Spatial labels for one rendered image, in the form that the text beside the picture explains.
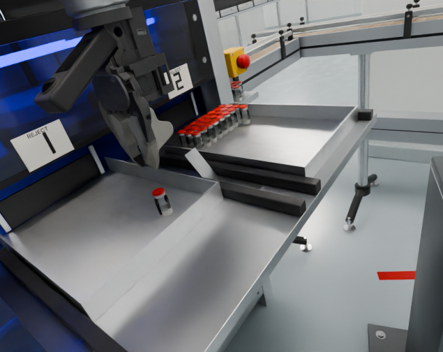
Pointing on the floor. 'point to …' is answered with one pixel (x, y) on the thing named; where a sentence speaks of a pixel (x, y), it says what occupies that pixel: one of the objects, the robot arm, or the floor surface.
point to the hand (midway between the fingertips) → (142, 162)
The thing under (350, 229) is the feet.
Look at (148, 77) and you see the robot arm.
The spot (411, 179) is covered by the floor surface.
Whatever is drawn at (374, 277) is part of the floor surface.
